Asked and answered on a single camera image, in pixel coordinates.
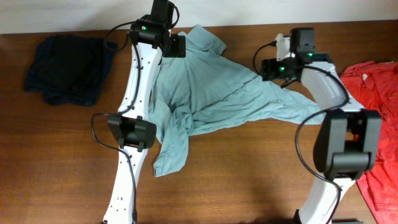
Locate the light blue t-shirt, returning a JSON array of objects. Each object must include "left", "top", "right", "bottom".
[{"left": 149, "top": 25, "right": 319, "bottom": 177}]

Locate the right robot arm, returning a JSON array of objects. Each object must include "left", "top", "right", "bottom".
[{"left": 260, "top": 27, "right": 382, "bottom": 223}]

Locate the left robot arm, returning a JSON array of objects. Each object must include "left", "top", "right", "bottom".
[{"left": 103, "top": 0, "right": 186, "bottom": 224}]

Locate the red t-shirt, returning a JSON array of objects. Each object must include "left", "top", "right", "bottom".
[{"left": 340, "top": 60, "right": 398, "bottom": 224}]

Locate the folded dark navy garment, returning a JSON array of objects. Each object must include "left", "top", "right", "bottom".
[{"left": 24, "top": 35, "right": 115, "bottom": 106}]

